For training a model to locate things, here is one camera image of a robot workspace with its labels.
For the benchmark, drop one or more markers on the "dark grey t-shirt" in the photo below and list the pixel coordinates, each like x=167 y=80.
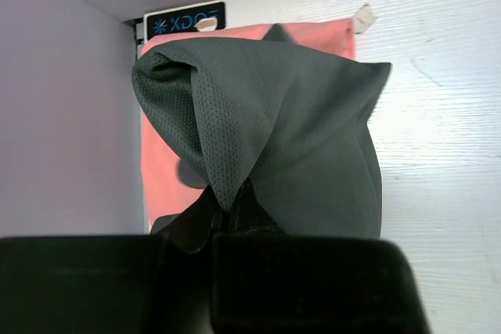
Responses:
x=290 y=119

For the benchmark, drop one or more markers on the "black logo sticker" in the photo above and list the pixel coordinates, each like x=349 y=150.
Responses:
x=204 y=17

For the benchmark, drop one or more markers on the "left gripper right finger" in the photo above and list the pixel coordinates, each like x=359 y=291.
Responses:
x=266 y=281

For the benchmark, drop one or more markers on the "beige tape piece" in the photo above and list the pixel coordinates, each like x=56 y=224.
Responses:
x=363 y=19

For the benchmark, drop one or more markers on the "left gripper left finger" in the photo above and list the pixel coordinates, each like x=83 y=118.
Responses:
x=157 y=283

